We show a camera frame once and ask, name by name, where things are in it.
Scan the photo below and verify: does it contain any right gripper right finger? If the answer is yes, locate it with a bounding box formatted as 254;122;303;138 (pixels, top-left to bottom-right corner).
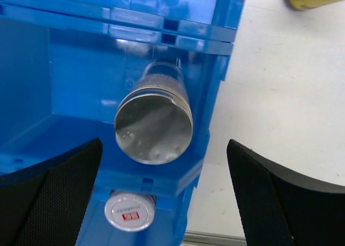
226;139;344;245

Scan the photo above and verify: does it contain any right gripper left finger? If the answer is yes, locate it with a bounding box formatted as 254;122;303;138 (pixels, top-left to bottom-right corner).
1;138;103;245

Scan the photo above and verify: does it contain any grey-lid spice jar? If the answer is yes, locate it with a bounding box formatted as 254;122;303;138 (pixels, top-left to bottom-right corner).
104;191;156;232

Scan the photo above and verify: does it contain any white blue can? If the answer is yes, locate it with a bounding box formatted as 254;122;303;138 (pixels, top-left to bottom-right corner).
114;61;194;165

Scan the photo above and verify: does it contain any blue plastic bin front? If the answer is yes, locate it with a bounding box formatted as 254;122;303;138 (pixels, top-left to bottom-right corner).
75;177;199;245

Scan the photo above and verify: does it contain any blue plastic bin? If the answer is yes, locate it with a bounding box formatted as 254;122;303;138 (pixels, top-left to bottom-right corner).
1;4;230;196
1;0;244;39
75;177;199;245

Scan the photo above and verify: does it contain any blue plastic bin middle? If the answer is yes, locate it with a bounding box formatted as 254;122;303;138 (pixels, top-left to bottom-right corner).
1;4;230;196

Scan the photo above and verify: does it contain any blue plastic bin rear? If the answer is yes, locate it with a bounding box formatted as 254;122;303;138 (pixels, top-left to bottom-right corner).
1;0;244;39

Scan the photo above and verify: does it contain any aluminium frame rail front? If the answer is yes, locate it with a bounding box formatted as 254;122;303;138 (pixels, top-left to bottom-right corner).
182;230;247;246

